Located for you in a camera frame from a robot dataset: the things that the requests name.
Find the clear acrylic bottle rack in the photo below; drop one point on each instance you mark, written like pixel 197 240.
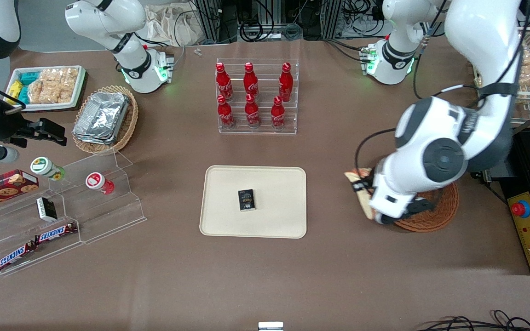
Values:
pixel 265 126

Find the aluminium frame rack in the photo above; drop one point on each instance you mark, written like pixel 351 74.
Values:
pixel 214 20

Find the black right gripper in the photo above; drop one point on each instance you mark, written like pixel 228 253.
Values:
pixel 8 130

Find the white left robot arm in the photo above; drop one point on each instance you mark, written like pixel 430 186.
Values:
pixel 476 32

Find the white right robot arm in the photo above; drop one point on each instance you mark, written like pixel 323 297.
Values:
pixel 108 20

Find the snickers chocolate bar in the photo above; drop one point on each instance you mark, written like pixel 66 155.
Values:
pixel 55 233
pixel 15 256

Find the dark left wrist camera mount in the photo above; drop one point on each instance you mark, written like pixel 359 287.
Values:
pixel 421 206

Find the red capped drink bottle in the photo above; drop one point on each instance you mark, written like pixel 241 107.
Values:
pixel 99 182

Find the red cookie box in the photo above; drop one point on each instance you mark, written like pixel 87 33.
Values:
pixel 2 188

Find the beige plastic tray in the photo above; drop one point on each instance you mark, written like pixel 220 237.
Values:
pixel 274 184

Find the triangular sandwich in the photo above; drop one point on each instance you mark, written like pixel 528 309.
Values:
pixel 366 204

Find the teal snack packet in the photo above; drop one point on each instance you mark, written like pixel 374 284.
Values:
pixel 29 77
pixel 24 94

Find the red emergency stop button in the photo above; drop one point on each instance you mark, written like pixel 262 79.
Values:
pixel 521 209

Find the green capped drink bottle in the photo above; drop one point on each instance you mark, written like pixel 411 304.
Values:
pixel 46 168

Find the clear bag of rice crackers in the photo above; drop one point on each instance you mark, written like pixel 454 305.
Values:
pixel 53 85

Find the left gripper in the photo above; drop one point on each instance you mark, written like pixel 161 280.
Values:
pixel 370 180

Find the beige cloth bag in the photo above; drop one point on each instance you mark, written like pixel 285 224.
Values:
pixel 177 25

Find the stacked aluminium foil trays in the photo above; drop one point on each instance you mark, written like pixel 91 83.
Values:
pixel 101 119

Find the clear acrylic stepped display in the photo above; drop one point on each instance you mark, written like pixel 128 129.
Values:
pixel 113 216

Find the red cola bottle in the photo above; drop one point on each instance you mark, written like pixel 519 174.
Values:
pixel 252 114
pixel 278 116
pixel 223 85
pixel 285 85
pixel 225 115
pixel 250 83

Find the yellow snack packet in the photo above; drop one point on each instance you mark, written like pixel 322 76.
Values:
pixel 14 89

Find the light wicker basket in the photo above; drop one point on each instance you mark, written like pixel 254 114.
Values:
pixel 129 124

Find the brown wicker basket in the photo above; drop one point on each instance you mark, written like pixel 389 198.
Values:
pixel 440 211

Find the small black and white box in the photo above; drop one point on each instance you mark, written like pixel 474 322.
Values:
pixel 46 209

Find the white rectangular snack tray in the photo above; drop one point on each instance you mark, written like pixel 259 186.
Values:
pixel 53 106

